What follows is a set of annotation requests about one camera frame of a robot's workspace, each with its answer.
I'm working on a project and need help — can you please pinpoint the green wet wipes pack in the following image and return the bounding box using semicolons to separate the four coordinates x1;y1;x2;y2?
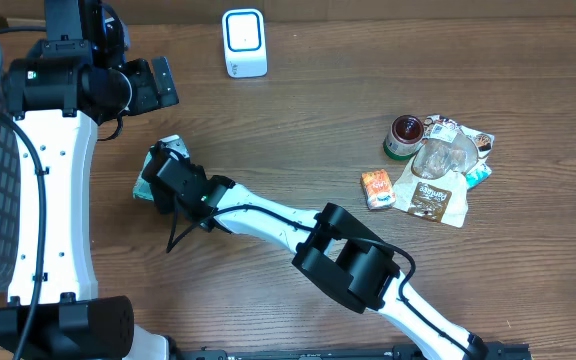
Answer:
132;153;154;202

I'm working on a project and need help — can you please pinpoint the orange tissue pack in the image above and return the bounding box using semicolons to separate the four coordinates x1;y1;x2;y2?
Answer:
361;169;396;210

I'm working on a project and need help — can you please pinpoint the beige paper pouch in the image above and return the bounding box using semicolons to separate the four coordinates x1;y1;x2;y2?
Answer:
393;114;495;228

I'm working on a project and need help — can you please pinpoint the teal tissue pack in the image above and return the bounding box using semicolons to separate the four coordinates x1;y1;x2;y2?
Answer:
465;162;492;189

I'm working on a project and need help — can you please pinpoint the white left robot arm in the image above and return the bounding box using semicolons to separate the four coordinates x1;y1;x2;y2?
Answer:
0;56;178;359

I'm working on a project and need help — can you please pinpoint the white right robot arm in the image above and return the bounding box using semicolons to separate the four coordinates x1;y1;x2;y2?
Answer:
141;140;488;359

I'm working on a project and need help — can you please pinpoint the white barcode scanner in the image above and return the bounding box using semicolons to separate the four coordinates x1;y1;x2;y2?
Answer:
222;8;268;78

